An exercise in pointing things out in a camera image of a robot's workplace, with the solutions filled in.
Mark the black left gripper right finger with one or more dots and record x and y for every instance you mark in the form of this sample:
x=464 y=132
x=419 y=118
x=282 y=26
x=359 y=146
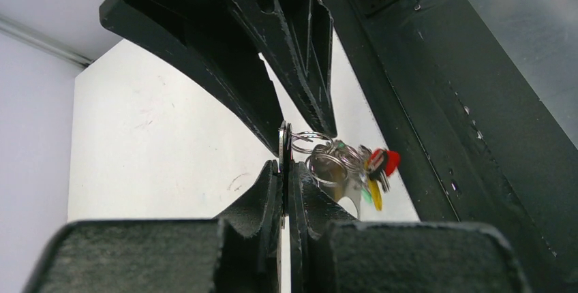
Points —
x=331 y=251

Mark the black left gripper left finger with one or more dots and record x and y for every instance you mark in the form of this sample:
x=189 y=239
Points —
x=235 y=251

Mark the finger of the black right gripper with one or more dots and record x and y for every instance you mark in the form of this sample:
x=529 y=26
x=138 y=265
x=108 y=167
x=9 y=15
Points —
x=296 y=38
x=231 y=72

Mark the black tag key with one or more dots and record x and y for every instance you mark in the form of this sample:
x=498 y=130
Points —
x=285 y=147

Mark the red tag key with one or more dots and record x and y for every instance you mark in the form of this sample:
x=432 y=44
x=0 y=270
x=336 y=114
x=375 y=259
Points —
x=382 y=162

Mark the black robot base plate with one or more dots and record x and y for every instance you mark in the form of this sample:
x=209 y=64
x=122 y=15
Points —
x=476 y=142

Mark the left aluminium frame rail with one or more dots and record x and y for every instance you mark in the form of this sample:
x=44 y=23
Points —
x=43 y=42

